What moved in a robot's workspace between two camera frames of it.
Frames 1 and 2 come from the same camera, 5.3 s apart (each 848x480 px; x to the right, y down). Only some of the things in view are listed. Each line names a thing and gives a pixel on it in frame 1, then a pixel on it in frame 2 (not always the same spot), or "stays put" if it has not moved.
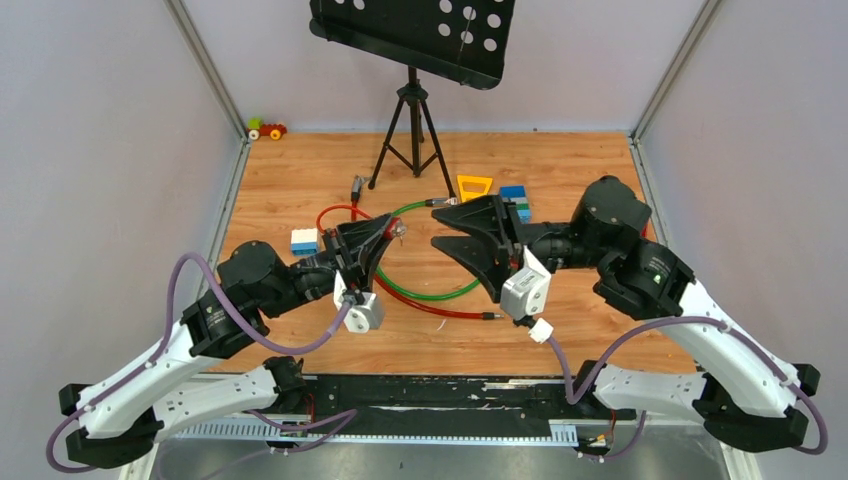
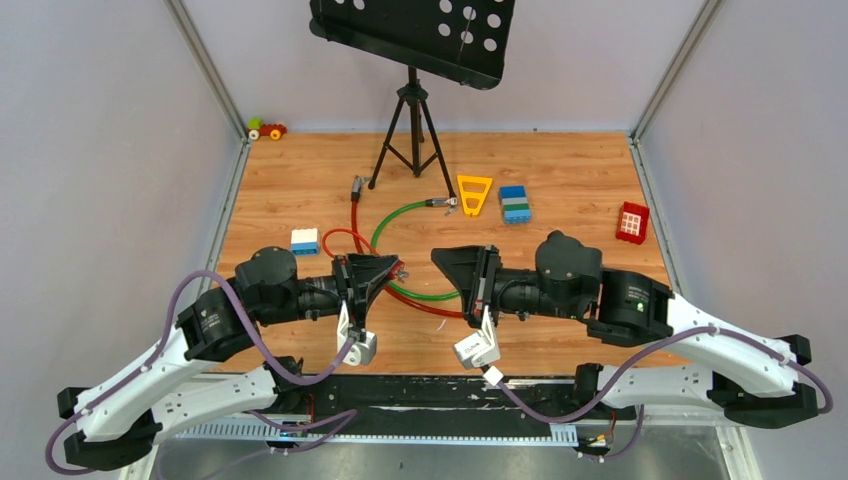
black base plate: x=453 y=404 stays put
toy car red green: x=257 y=128 stays put
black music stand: x=465 y=41 stays put
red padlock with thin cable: x=391 y=225 to x=398 y=270
